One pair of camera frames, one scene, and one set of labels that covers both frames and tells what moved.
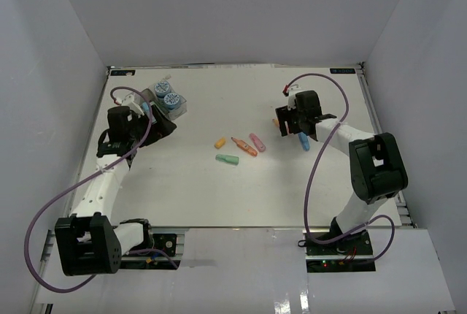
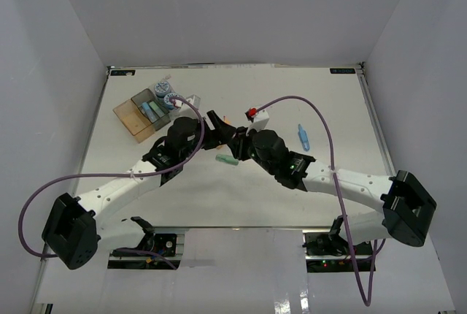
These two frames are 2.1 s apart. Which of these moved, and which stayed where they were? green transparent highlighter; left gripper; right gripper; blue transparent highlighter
Moved: right gripper; left gripper
Stayed: green transparent highlighter; blue transparent highlighter
